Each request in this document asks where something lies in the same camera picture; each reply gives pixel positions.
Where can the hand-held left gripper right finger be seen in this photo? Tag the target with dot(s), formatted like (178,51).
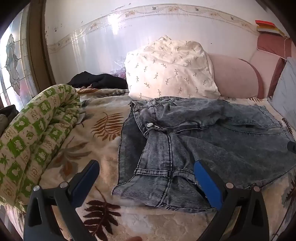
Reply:
(207,183)

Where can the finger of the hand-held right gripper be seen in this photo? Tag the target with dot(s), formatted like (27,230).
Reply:
(291,147)

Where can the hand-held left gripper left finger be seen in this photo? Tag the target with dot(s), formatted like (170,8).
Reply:
(89,173)

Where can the blue denim pants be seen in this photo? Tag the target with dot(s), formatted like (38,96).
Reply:
(198,141)

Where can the leaf-print blanket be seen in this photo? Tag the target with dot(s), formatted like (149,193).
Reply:
(97,148)

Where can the light blue pillow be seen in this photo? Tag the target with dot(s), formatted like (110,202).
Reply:
(285,92)

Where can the green patterned quilt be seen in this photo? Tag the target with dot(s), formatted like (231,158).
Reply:
(34,132)

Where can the pink padded headboard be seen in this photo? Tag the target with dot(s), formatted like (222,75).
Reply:
(270,60)

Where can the pink bolster cushion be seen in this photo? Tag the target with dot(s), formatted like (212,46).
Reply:
(233,76)

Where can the black cloth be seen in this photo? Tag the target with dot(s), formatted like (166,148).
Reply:
(99,81)

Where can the dark cloth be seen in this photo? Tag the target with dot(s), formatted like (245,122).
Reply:
(8,118)

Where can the purple plastic bag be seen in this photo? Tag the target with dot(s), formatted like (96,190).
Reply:
(119,69)

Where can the white leaf-print pillow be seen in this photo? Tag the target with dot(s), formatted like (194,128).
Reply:
(168,69)

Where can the orange book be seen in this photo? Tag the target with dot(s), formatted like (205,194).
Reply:
(264,23)

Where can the stained glass window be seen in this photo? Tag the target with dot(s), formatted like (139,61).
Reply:
(13,67)

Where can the brown window frame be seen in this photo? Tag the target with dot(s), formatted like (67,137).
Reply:
(39,51)

